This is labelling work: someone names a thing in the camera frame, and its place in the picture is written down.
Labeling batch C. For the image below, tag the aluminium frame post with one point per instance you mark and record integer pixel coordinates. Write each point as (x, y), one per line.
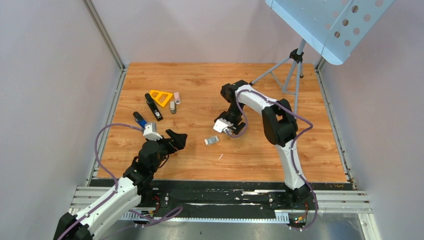
(92, 11)

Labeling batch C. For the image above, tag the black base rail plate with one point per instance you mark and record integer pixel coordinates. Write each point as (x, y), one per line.
(228, 199)

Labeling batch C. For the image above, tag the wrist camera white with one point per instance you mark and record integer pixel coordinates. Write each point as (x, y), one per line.
(150, 132)
(223, 126)

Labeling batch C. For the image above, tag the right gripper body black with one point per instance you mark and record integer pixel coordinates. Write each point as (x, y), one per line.
(234, 117)

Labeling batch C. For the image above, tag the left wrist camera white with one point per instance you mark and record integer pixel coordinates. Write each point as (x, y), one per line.
(150, 132)

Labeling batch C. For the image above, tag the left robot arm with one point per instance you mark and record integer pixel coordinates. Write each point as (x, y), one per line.
(129, 191)

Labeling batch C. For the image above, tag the pink stapler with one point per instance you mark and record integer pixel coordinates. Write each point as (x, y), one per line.
(177, 98)

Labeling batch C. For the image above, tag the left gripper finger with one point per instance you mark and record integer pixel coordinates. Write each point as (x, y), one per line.
(174, 136)
(179, 140)

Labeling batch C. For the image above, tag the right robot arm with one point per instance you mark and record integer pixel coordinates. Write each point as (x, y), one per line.
(279, 125)

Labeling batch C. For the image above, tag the yellow plastic triangle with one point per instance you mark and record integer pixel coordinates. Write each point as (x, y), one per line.
(161, 97)

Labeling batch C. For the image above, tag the light blue music stand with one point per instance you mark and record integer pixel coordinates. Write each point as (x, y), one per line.
(333, 28)

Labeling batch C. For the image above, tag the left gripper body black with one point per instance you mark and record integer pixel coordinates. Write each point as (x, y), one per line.
(165, 147)

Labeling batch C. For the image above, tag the grey white stapler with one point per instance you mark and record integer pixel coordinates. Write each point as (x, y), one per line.
(173, 107)

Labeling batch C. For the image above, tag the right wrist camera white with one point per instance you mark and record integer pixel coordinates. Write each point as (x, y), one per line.
(223, 126)

